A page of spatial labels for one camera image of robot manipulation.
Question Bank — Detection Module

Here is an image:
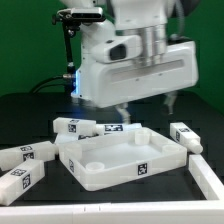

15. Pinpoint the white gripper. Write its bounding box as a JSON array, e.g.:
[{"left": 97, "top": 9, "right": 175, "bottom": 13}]
[{"left": 79, "top": 41, "right": 198, "bottom": 124}]

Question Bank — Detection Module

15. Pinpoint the white desk top tray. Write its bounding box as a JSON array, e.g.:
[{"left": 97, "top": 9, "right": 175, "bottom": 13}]
[{"left": 59, "top": 128, "right": 187, "bottom": 191}]

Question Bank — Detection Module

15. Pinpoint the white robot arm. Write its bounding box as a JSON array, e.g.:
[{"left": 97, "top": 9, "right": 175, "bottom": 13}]
[{"left": 57, "top": 0, "right": 198, "bottom": 123}]

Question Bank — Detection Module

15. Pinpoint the white marker base sheet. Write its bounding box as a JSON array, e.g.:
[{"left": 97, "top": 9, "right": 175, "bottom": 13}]
[{"left": 55, "top": 123, "right": 142, "bottom": 144}]

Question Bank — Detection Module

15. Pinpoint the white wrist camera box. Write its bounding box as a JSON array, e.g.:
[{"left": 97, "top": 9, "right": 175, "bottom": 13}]
[{"left": 91, "top": 35, "right": 143, "bottom": 64}]

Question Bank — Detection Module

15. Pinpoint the black camera on stand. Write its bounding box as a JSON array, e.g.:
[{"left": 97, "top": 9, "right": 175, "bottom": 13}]
[{"left": 51, "top": 7, "right": 107, "bottom": 93}]

